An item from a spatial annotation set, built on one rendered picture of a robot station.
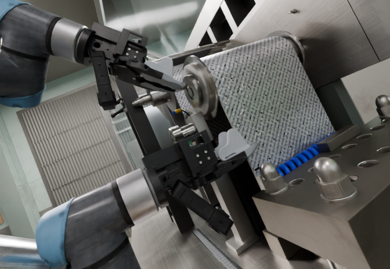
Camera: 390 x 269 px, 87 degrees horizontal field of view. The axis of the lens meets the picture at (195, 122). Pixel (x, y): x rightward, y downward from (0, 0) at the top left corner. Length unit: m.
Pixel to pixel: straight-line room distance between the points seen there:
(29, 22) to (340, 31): 0.63
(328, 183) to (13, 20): 0.53
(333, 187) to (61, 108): 4.50
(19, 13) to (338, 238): 0.56
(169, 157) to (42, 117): 4.45
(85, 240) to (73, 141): 4.13
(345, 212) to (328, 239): 0.04
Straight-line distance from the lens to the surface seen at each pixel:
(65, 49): 0.47
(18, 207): 4.67
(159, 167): 0.34
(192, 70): 0.44
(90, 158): 4.31
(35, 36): 0.49
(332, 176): 0.27
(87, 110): 4.40
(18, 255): 0.45
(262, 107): 0.45
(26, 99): 0.52
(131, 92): 0.72
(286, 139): 0.47
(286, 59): 0.53
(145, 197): 0.32
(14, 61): 0.51
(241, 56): 0.47
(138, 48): 0.46
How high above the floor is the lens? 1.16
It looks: 4 degrees up
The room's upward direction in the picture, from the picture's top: 24 degrees counter-clockwise
